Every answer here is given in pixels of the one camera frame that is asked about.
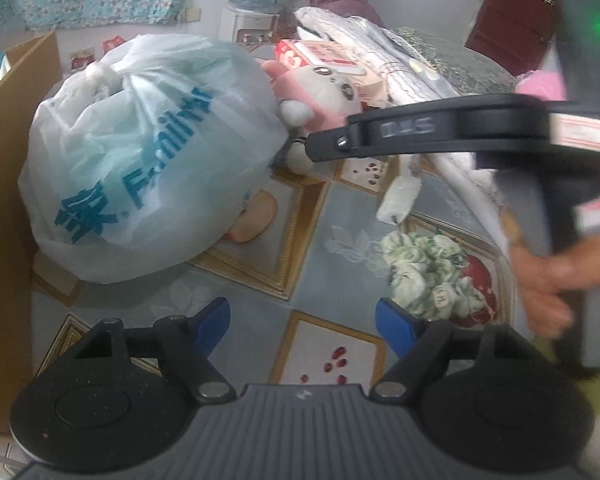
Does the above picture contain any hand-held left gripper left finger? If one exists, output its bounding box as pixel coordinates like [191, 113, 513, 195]
[74, 296, 232, 403]

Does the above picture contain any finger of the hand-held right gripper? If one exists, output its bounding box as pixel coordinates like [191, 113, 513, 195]
[304, 125, 366, 164]

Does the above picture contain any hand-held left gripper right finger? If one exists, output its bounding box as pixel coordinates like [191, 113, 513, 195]
[370, 297, 529, 404]

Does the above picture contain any pink white plush toy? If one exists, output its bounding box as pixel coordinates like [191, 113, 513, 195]
[257, 57, 367, 176]

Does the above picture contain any large white plastic bag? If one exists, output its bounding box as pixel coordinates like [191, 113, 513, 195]
[17, 34, 292, 285]

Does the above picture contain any brown cardboard box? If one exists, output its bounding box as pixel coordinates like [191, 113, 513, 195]
[0, 30, 64, 436]

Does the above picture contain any person's right hand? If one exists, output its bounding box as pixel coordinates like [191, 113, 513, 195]
[507, 230, 600, 339]

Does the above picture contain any white green floral cloth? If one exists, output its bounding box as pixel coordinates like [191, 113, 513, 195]
[380, 230, 489, 322]

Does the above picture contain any green patterned quilt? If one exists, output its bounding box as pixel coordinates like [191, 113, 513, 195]
[385, 25, 519, 97]

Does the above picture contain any pomegranate print table cover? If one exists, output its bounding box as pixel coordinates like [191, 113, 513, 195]
[30, 155, 517, 392]

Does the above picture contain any clear plastic packet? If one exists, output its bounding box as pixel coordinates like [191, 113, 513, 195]
[376, 175, 424, 224]

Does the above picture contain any red beige tissue pack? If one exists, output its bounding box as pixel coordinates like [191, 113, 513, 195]
[275, 37, 382, 107]

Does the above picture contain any white fluffy blanket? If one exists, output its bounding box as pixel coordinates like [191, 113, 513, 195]
[295, 5, 516, 261]

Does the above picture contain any brown wooden door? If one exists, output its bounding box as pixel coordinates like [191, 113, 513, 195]
[465, 0, 587, 82]

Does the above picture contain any white water dispenser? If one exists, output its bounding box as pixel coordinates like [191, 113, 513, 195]
[219, 7, 281, 47]

